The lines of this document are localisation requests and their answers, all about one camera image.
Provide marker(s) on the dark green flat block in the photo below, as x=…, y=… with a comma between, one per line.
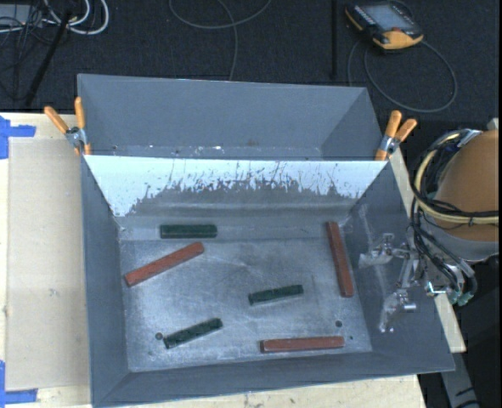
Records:
x=276, y=294
x=193, y=333
x=188, y=231

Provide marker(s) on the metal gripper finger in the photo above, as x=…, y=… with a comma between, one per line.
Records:
x=397, y=306
x=388, y=252

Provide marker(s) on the pale wood flat board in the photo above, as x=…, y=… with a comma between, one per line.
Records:
x=42, y=262

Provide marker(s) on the red-brown flat block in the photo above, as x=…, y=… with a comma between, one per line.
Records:
x=164, y=264
x=302, y=344
x=340, y=259

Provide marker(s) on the grey metal bin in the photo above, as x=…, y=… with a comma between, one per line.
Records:
x=233, y=266

